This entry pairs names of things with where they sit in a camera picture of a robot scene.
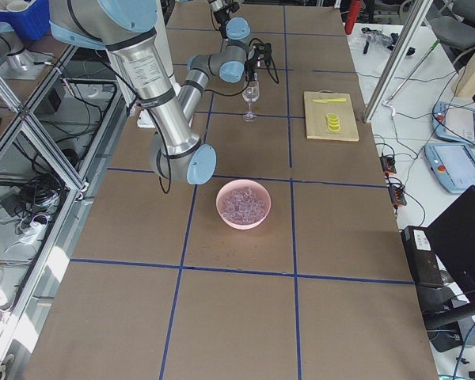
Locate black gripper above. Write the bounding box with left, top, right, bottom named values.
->
left=245, top=55, right=260, bottom=82

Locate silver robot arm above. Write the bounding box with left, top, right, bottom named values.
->
left=207, top=0, right=240, bottom=40
left=49, top=1, right=250, bottom=184

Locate clear wine glass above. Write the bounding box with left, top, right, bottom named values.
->
left=241, top=80, right=260, bottom=122

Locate pile of ice cubes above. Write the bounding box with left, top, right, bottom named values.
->
left=222, top=188, right=266, bottom=225

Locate yellow plastic knife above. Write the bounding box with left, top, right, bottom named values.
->
left=312, top=97, right=347, bottom=104

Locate bamboo cutting board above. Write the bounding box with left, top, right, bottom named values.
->
left=303, top=91, right=359, bottom=143

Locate red cylinder bottle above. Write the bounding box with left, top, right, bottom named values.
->
left=344, top=0, right=361, bottom=35

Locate pink bowl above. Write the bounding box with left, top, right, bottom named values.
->
left=215, top=180, right=272, bottom=230

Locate far teach pendant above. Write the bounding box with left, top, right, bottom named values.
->
left=432, top=101, right=475, bottom=146

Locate teach pendant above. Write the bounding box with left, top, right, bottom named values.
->
left=432, top=101, right=475, bottom=146
left=424, top=142, right=475, bottom=194

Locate near teach pendant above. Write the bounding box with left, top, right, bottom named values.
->
left=424, top=142, right=475, bottom=194

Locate black monitor on stand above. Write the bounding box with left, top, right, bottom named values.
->
left=401, top=185, right=475, bottom=352

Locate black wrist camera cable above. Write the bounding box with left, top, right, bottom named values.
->
left=247, top=37, right=281, bottom=85

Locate aluminium frame post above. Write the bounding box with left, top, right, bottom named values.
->
left=363, top=0, right=433, bottom=123

